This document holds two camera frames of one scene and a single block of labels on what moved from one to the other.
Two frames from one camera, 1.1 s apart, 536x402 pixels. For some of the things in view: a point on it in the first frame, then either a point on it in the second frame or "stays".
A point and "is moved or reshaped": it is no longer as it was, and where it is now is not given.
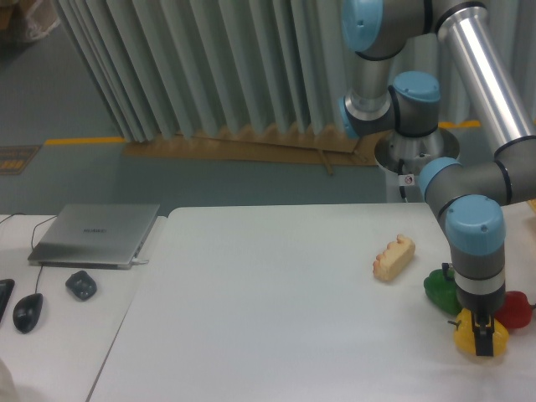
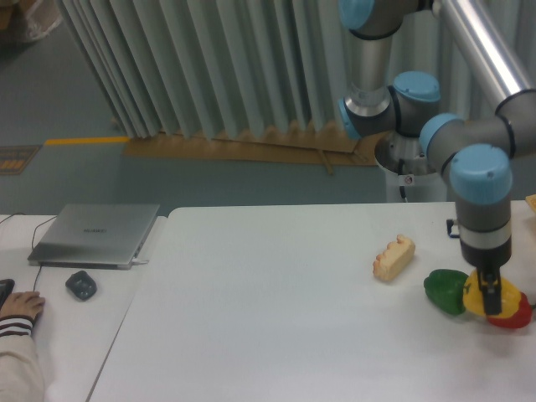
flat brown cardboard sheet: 321,144 stays
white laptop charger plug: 136,261 stays
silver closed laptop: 95,236 stays
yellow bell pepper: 501,339 is moved or reshaped
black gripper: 483,295 → 489,281
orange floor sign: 13,159 stays
